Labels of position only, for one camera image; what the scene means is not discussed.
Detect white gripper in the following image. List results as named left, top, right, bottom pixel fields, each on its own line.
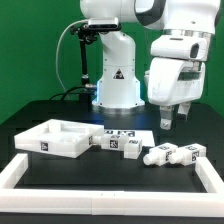
left=148, top=35, right=207, bottom=130

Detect black camera stand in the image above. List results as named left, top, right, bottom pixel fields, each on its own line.
left=66, top=24, right=98, bottom=96

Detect grey camera on stand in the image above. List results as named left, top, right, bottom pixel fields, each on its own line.
left=84, top=17, right=121, bottom=32

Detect white tag sheet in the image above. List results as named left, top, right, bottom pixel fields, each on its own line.
left=104, top=129, right=155, bottom=147

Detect white camera cable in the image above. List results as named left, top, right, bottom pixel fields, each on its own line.
left=55, top=18, right=90, bottom=93

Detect white U-shaped fence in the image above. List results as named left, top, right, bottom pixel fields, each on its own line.
left=0, top=153, right=224, bottom=217

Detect black cables at base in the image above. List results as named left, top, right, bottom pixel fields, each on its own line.
left=49, top=85, right=98, bottom=102

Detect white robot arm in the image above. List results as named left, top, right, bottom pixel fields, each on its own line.
left=80, top=0, right=221, bottom=130

